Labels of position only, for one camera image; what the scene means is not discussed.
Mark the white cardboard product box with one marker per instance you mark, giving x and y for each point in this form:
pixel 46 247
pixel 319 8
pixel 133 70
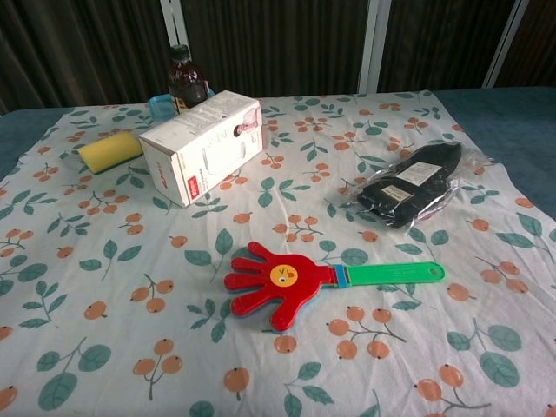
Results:
pixel 204 143

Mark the black socks in plastic bag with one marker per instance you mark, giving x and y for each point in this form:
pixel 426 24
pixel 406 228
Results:
pixel 412 187

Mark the light blue plastic container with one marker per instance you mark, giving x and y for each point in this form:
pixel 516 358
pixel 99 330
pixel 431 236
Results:
pixel 160 108

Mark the dark brown glass bottle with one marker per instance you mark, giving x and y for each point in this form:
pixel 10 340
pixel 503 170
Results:
pixel 187 82

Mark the floral white tablecloth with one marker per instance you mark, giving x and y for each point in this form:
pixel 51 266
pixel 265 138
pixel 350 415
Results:
pixel 130 260

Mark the dark slatted screen panel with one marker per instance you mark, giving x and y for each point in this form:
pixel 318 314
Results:
pixel 438 43
pixel 278 43
pixel 87 48
pixel 534 43

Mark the yellow sponge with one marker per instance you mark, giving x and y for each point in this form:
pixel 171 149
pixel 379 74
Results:
pixel 110 150

